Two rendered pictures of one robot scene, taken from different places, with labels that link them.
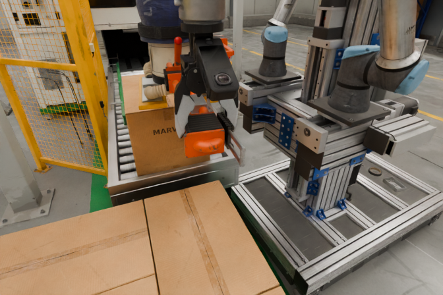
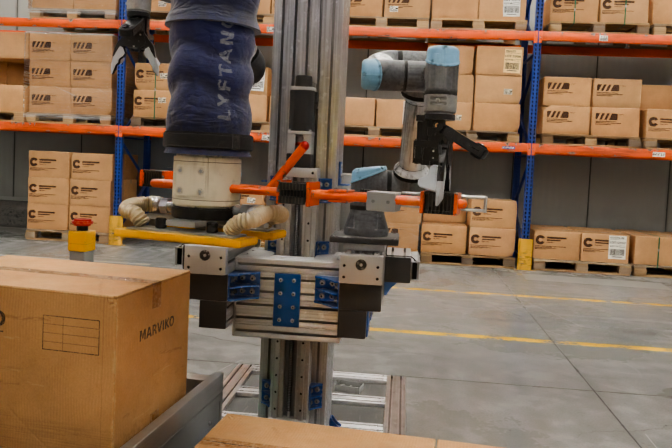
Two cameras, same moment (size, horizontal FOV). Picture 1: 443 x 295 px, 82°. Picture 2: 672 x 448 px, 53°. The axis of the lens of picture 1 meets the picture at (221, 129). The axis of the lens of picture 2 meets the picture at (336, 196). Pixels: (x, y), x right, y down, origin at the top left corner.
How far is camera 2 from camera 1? 1.50 m
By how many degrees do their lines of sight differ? 60
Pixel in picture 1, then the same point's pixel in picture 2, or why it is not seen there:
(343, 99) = (371, 223)
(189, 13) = (450, 107)
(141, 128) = (129, 328)
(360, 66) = (382, 184)
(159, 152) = (141, 382)
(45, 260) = not seen: outside the picture
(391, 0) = not seen: hidden behind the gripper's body
